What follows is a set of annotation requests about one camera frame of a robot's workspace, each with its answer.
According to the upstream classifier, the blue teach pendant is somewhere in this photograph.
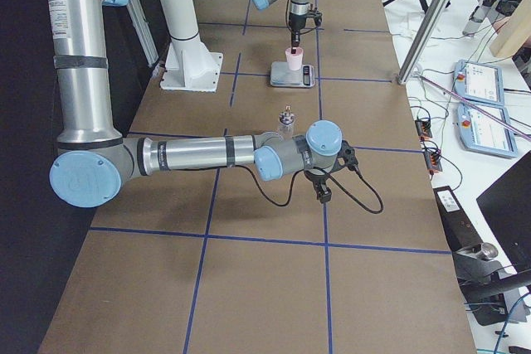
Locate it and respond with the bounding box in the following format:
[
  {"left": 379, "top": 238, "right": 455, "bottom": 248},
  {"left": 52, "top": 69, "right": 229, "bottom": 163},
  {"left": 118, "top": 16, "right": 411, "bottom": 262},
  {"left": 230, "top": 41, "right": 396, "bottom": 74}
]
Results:
[
  {"left": 456, "top": 104, "right": 518, "bottom": 158},
  {"left": 454, "top": 60, "right": 504, "bottom": 105}
]

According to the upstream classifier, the silver electronic kitchen scale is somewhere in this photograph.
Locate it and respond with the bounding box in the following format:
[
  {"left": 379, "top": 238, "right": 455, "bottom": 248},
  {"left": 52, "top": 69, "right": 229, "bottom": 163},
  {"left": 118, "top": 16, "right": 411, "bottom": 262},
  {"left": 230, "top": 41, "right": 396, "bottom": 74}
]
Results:
[{"left": 270, "top": 61, "right": 314, "bottom": 88}]

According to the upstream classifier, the aluminium frame post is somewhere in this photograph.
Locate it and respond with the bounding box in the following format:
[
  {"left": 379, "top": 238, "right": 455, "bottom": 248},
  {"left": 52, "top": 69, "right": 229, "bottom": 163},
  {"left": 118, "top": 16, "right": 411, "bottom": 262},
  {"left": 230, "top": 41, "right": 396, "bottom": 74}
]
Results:
[{"left": 396, "top": 0, "right": 465, "bottom": 85}]

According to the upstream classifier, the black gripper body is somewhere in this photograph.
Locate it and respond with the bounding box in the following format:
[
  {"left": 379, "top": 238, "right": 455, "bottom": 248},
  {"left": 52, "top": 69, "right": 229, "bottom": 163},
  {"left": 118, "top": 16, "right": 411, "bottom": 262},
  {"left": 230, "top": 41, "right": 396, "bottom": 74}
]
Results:
[
  {"left": 289, "top": 13, "right": 306, "bottom": 37},
  {"left": 304, "top": 166, "right": 338, "bottom": 193}
]

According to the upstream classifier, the pink paper cup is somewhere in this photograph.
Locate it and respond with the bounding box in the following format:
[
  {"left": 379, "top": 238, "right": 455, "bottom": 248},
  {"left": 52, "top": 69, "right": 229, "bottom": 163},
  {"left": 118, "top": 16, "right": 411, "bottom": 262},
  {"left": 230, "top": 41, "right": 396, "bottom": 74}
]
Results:
[{"left": 285, "top": 47, "right": 304, "bottom": 71}]

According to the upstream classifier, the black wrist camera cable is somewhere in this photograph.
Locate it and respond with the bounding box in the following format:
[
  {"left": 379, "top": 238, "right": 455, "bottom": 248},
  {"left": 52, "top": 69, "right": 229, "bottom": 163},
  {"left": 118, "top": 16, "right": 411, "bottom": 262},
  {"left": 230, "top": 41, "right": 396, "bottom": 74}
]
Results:
[{"left": 244, "top": 162, "right": 385, "bottom": 215}]

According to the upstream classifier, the near blue teach pendant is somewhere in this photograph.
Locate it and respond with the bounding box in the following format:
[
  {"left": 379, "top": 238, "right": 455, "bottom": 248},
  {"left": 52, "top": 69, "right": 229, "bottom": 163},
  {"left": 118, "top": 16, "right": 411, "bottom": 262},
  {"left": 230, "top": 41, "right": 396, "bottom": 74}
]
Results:
[{"left": 456, "top": 104, "right": 518, "bottom": 158}]

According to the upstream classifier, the far blue teach pendant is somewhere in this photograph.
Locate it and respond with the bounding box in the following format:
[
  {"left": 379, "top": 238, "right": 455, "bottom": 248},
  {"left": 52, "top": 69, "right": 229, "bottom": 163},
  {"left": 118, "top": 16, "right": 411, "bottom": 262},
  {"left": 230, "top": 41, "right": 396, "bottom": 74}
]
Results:
[{"left": 454, "top": 60, "right": 504, "bottom": 105}]

